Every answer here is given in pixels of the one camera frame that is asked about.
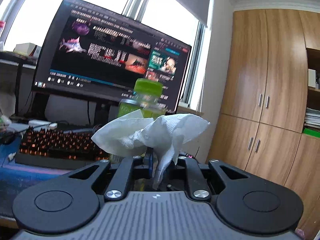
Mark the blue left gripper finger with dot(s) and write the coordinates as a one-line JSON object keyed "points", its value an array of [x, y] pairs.
{"points": [[149, 161]]}

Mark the white paper towel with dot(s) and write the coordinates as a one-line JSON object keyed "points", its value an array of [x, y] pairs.
{"points": [[132, 134]]}

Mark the green juice bottle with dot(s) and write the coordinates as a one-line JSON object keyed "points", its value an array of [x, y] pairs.
{"points": [[146, 97]]}

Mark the black backlit keyboard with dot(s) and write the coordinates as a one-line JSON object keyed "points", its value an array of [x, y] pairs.
{"points": [[57, 149]]}

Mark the black computer monitor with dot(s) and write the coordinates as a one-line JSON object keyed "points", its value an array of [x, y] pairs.
{"points": [[93, 53]]}

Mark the wooden wardrobe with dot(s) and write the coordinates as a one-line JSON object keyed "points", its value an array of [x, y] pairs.
{"points": [[260, 127]]}

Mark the blue desk mat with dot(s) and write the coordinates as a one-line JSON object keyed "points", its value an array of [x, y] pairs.
{"points": [[17, 177]]}

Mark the crumpled white tissue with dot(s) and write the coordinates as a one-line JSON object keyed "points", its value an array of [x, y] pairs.
{"points": [[7, 103]]}

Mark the black desk shelf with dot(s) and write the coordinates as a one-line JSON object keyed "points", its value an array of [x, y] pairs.
{"points": [[20, 60]]}

